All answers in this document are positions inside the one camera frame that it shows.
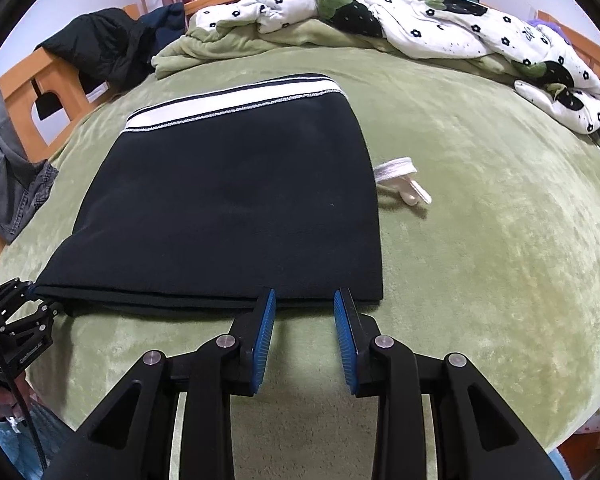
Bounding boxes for black jacket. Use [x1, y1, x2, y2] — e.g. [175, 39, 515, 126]
[35, 7, 154, 122]

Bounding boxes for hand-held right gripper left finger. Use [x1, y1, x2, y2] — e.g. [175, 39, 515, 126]
[42, 287, 277, 480]

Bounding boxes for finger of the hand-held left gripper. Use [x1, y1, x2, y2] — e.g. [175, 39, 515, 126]
[0, 277, 36, 312]
[0, 301, 61, 339]

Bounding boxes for white floral quilt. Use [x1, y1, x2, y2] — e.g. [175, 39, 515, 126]
[192, 0, 600, 169]

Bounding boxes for person's left hand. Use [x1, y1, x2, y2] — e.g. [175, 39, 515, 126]
[0, 392, 32, 427]

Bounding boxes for green fleece blanket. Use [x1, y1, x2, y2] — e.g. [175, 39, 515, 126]
[0, 22, 600, 480]

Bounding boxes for black pants with white waistband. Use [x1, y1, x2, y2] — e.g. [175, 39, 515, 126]
[32, 74, 385, 317]

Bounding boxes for navy garment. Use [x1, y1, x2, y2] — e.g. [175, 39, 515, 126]
[140, 2, 189, 57]

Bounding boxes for purple cloth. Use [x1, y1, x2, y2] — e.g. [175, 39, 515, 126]
[525, 17, 564, 44]

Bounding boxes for grey jeans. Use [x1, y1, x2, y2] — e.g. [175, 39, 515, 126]
[0, 80, 60, 245]

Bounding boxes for white drawstring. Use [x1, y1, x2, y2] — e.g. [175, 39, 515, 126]
[372, 157, 434, 207]

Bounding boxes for person's blue jeans leg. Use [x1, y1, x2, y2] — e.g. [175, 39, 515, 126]
[0, 400, 77, 480]

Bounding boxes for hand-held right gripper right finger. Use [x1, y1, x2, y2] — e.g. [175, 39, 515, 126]
[333, 287, 566, 480]

